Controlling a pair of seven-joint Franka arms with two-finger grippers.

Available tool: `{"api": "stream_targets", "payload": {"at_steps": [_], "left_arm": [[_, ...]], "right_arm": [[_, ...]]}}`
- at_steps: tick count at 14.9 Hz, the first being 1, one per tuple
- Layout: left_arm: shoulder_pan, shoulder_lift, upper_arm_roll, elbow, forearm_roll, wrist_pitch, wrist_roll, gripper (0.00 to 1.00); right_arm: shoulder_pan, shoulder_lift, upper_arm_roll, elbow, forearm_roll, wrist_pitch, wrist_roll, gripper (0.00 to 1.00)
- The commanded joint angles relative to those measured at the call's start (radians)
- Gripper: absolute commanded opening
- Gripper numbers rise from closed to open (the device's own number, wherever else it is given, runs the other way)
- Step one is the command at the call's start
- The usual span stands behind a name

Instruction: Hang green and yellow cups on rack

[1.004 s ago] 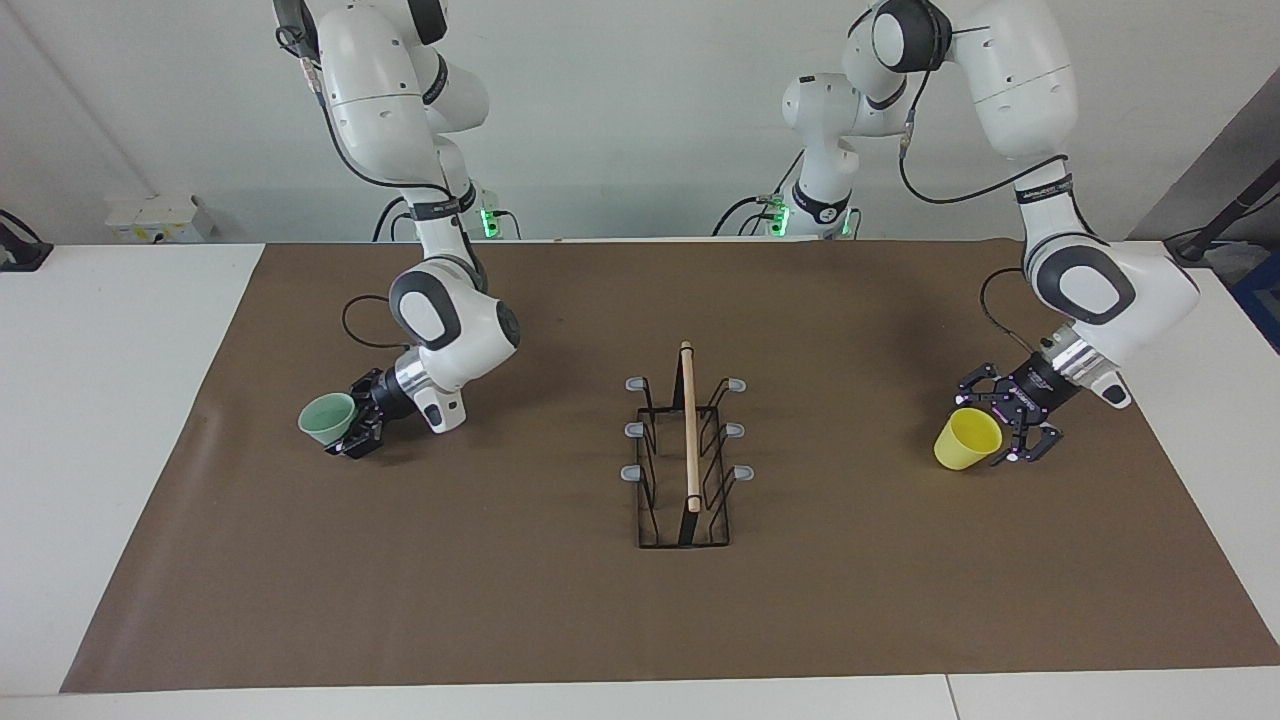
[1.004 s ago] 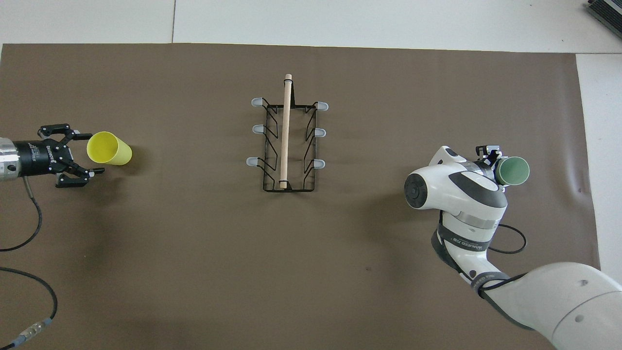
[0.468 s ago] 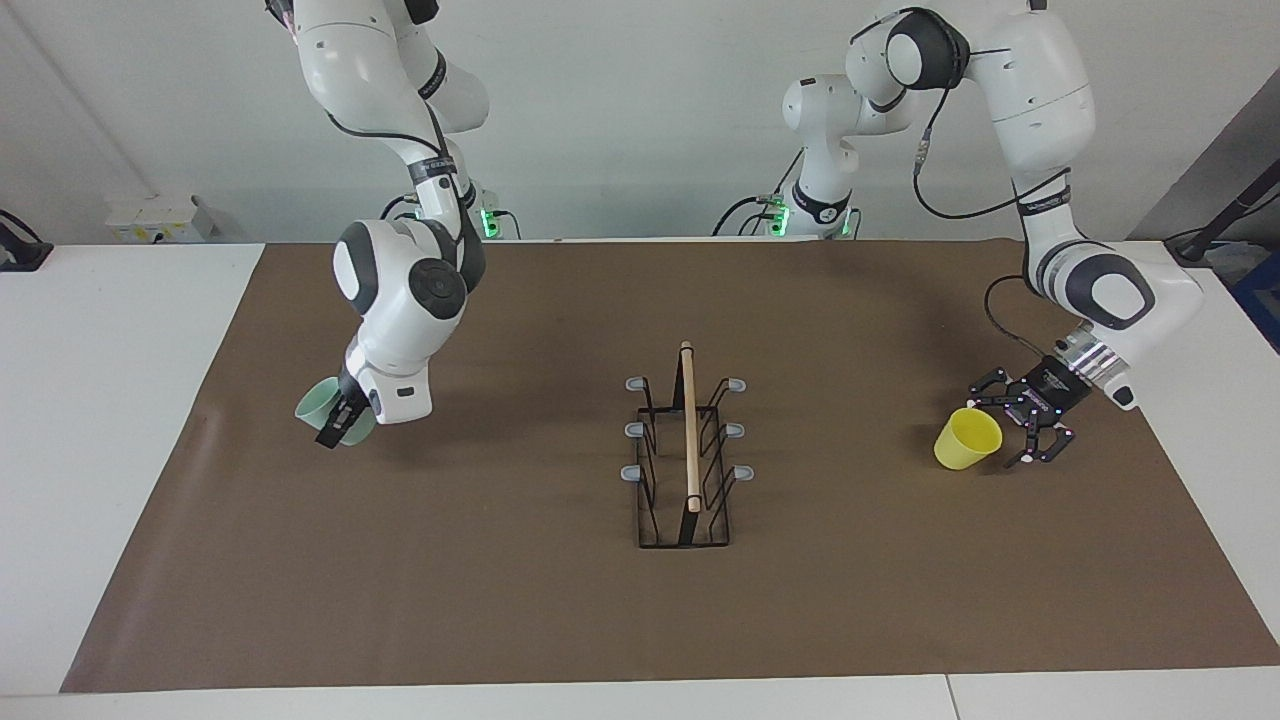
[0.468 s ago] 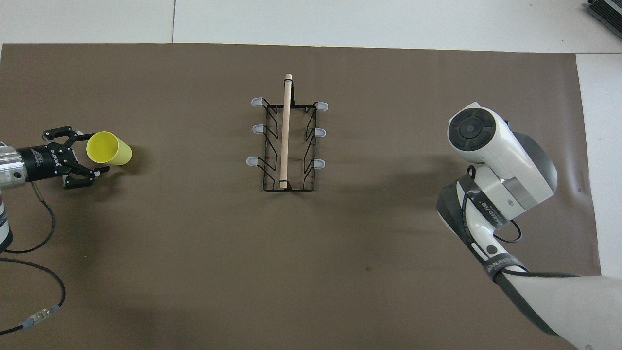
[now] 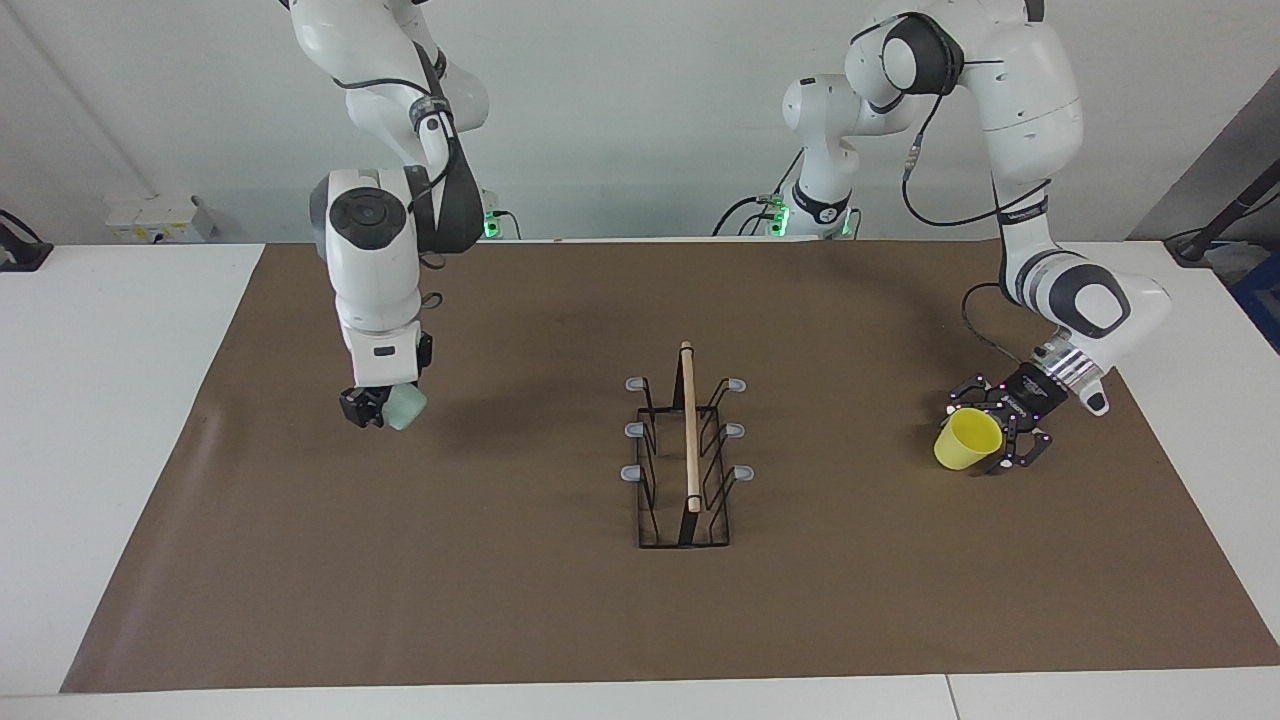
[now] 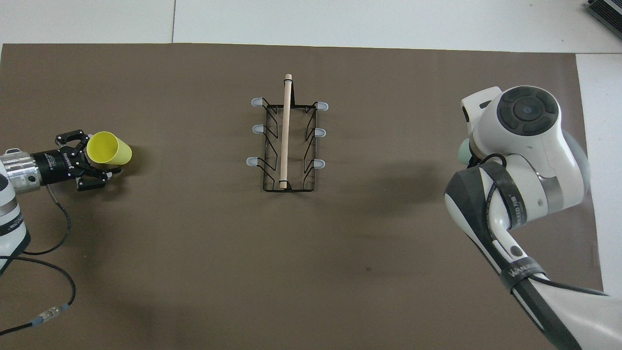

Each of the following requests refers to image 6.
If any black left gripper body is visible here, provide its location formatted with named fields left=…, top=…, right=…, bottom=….
left=32, top=147, right=88, bottom=186

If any yellow plastic cup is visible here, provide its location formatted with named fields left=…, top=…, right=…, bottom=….
left=86, top=131, right=133, bottom=166

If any green plastic cup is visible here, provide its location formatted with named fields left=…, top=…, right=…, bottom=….
left=459, top=138, right=475, bottom=166

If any brown table mat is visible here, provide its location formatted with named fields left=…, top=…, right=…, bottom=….
left=0, top=43, right=612, bottom=350

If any grey ribbed device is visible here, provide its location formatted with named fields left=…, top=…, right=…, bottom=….
left=586, top=0, right=622, bottom=26

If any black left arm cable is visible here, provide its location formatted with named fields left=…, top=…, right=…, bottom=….
left=0, top=185, right=77, bottom=336

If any black wire cup rack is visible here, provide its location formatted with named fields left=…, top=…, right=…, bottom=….
left=246, top=74, right=329, bottom=193

